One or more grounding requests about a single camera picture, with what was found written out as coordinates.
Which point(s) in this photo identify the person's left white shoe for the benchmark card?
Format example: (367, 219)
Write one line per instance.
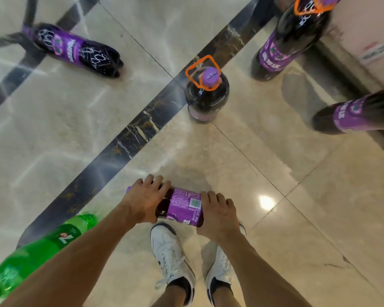
(169, 252)

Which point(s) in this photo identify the person's left hand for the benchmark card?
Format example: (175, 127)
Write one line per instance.
(144, 201)

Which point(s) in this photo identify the dark metal display table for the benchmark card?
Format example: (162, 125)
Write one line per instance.
(345, 63)

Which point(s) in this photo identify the person's right forearm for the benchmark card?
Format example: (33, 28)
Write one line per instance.
(259, 274)

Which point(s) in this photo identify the pink white carton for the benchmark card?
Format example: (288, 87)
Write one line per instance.
(364, 25)

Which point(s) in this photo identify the person's right white shoe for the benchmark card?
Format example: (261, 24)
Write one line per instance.
(222, 268)

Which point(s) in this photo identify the person's left leg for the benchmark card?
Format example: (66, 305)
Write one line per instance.
(171, 297)

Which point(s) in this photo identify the person's leg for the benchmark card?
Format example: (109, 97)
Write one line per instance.
(225, 298)
(171, 297)

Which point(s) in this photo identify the person's right leg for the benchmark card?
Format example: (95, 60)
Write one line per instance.
(225, 298)

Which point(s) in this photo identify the group of purple bottles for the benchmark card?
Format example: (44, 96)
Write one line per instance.
(70, 49)

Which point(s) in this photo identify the green soda bottle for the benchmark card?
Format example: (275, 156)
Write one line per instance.
(35, 255)

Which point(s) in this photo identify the person's right hand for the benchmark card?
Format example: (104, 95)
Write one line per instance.
(219, 218)

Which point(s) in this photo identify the person's white shoe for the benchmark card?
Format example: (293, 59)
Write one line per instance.
(169, 252)
(222, 268)

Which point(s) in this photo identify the person's left forearm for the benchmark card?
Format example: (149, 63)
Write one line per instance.
(73, 262)

